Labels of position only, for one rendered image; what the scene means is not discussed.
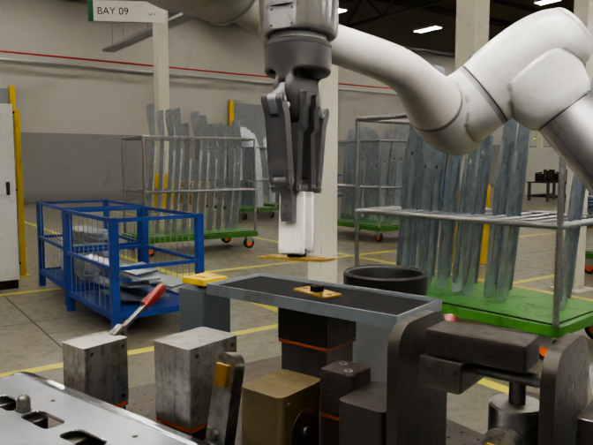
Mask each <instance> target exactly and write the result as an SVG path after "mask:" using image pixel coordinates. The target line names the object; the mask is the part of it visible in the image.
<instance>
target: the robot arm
mask: <svg viewBox="0 0 593 445"><path fill-rule="evenodd" d="M146 1H147V2H149V3H150V4H152V5H154V6H156V7H158V8H160V9H163V10H166V11H180V12H182V13H183V14H184V15H188V16H193V17H195V18H198V19H203V20H205V21H207V22H210V23H211V24H213V25H216V26H226V25H230V24H232V23H235V24H237V25H238V26H240V27H242V28H243V29H245V30H247V31H249V32H251V33H253V34H256V35H257V36H259V37H260V38H261V39H263V40H264V41H267V43H266V45H265V73H266V75H267V76H268V77H270V78H272V79H275V81H274V91H273V92H272V93H271V94H262V95H261V97H260V100H261V104H262V108H263V111H264V115H265V124H266V148H267V160H268V173H269V183H270V185H271V191H272V192H279V193H280V206H279V253H281V254H298V255H303V254H304V249H305V248H306V253H313V215H314V193H321V190H322V188H320V187H321V186H322V176H323V165H324V153H325V143H326V131H327V122H328V118H329V109H322V108H321V107H320V94H319V81H320V80H322V79H325V78H327V77H328V76H329V75H330V74H331V71H332V64H334V65H337V66H340V67H342V68H345V69H347V70H350V71H353V72H357V73H359V74H362V75H364V76H367V77H369V78H372V79H375V80H377V81H379V82H381V83H384V84H386V85H387V86H389V87H391V88H392V89H393V90H394V91H395V92H396V93H397V94H398V96H399V98H400V100H401V102H402V106H403V108H404V110H405V113H406V116H407V118H408V120H409V121H410V122H411V124H412V126H413V128H414V130H415V131H416V133H417V134H418V135H419V136H420V137H421V138H422V139H423V140H424V141H425V142H426V143H427V144H429V145H430V146H431V147H433V148H435V149H437V150H439V151H440V152H442V153H445V154H448V155H465V154H468V153H470V152H472V151H474V150H475V149H477V148H478V147H479V146H480V145H481V144H482V143H483V141H484V139H485V138H487V137H488V136H489V135H491V134H492V133H493V132H495V131H496V130H497V129H499V128H500V127H501V126H502V125H503V124H505V123H506V122H507V121H509V120H510V119H512V118H513V119H514V120H515V121H517V122H518V123H520V124H522V125H523V126H524V127H526V128H528V129H530V130H532V131H537V130H538V131H539V132H540V133H541V134H542V135H543V137H544V138H545V139H546V140H547V142H548V143H549V144H550V145H551V147H552V148H553V149H554V150H555V152H556V153H557V154H558V155H559V157H560V158H561V159H562V160H563V161H564V163H565V164H566V165H567V166H568V168H569V169H570V170H571V171H572V172H573V173H574V174H575V175H576V176H577V178H578V179H579V180H580V181H581V183H582V184H583V185H584V186H585V188H586V189H587V190H588V191H589V193H590V194H591V195H592V196H593V98H592V97H590V95H589V94H588V91H589V90H590V83H589V77H588V76H587V73H586V71H585V67H584V64H585V63H587V62H588V61H589V58H590V55H591V51H592V41H591V35H590V33H589V30H588V28H587V27H586V26H585V25H584V24H583V23H582V22H581V21H580V20H579V19H578V18H577V17H576V16H575V15H574V14H573V13H572V12H570V11H569V10H567V9H564V8H560V7H557V8H553V9H545V10H542V11H538V12H535V13H533V14H530V15H529V16H527V17H525V18H523V19H520V20H518V21H516V22H515V23H513V25H511V26H509V27H508V28H506V29H505V30H504V31H502V32H501V33H500V34H498V35H497V36H495V37H494V38H493V39H491V40H490V41H489V42H487V43H486V44H485V45H484V46H483V47H482V48H481V49H480V50H478V51H477V52H476V53H475V54H474V55H473V56H472V57H471V58H470V60H469V61H468V62H466V63H465V64H464V65H463V66H462V67H460V68H459V69H458V70H457V71H455V72H453V73H452V74H451V75H449V76H447V77H446V76H445V75H443V74H442V73H440V72H439V71H437V70H436V69H435V68H433V67H432V66H431V65H430V64H428V63H427V62H426V61H424V60H423V58H421V57H419V56H418V55H416V54H415V53H413V52H411V51H410V50H408V49H405V48H404V47H402V46H399V45H397V44H395V43H393V42H390V41H387V40H384V39H382V38H379V37H377V36H374V35H371V34H367V33H364V32H361V31H358V30H356V29H353V28H350V27H347V26H343V25H340V24H338V13H339V0H146Z"/></svg>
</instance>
